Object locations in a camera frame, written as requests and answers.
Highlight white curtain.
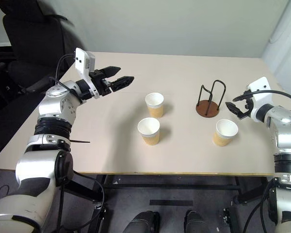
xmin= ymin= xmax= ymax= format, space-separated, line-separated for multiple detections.
xmin=261 ymin=0 xmax=291 ymax=85

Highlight tan ribbed paper cup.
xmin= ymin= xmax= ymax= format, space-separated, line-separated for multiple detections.
xmin=137 ymin=117 xmax=161 ymax=147
xmin=213 ymin=119 xmax=239 ymax=148
xmin=145 ymin=92 xmax=165 ymax=119

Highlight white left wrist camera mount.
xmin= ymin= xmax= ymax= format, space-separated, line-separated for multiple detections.
xmin=74 ymin=48 xmax=99 ymax=100

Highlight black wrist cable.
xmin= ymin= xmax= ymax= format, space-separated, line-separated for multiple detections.
xmin=49 ymin=53 xmax=77 ymax=94
xmin=248 ymin=89 xmax=291 ymax=110

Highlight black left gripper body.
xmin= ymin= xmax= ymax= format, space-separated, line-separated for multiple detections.
xmin=89 ymin=69 xmax=113 ymax=97

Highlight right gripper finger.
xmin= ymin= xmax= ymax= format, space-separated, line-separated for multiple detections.
xmin=225 ymin=101 xmax=245 ymax=120
xmin=232 ymin=93 xmax=251 ymax=102

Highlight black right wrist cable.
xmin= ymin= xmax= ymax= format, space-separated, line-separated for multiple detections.
xmin=248 ymin=89 xmax=291 ymax=110

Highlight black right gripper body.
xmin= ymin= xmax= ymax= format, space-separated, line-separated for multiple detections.
xmin=241 ymin=89 xmax=255 ymax=120

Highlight black office chair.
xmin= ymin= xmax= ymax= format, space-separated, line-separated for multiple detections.
xmin=0 ymin=0 xmax=87 ymax=117

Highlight black metal table frame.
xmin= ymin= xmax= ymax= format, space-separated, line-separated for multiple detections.
xmin=63 ymin=173 xmax=275 ymax=233

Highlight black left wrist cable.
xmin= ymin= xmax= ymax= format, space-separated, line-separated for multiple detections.
xmin=49 ymin=53 xmax=77 ymax=94

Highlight dark rounded shape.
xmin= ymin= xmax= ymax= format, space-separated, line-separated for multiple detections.
xmin=127 ymin=210 xmax=161 ymax=233
xmin=184 ymin=210 xmax=210 ymax=233

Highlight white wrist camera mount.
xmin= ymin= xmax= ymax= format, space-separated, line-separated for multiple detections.
xmin=246 ymin=76 xmax=275 ymax=121
xmin=74 ymin=48 xmax=99 ymax=100

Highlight black floor tape strip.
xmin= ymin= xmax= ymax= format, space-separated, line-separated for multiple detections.
xmin=149 ymin=199 xmax=194 ymax=207

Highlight long black right arm cable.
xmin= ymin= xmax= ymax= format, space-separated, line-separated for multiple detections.
xmin=246 ymin=178 xmax=277 ymax=233

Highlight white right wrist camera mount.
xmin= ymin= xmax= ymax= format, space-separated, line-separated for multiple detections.
xmin=246 ymin=76 xmax=275 ymax=121

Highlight black floor cable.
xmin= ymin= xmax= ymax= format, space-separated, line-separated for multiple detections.
xmin=0 ymin=183 xmax=17 ymax=207

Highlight long black arm cable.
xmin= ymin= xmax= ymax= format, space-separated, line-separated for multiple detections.
xmin=55 ymin=169 xmax=105 ymax=233
xmin=246 ymin=178 xmax=277 ymax=233

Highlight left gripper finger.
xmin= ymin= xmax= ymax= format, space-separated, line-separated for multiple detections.
xmin=111 ymin=76 xmax=135 ymax=92
xmin=102 ymin=65 xmax=122 ymax=79

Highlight long black left arm cable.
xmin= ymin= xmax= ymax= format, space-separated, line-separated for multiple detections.
xmin=55 ymin=169 xmax=105 ymax=233

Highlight black wire cup holder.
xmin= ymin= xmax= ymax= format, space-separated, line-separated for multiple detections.
xmin=195 ymin=79 xmax=227 ymax=118

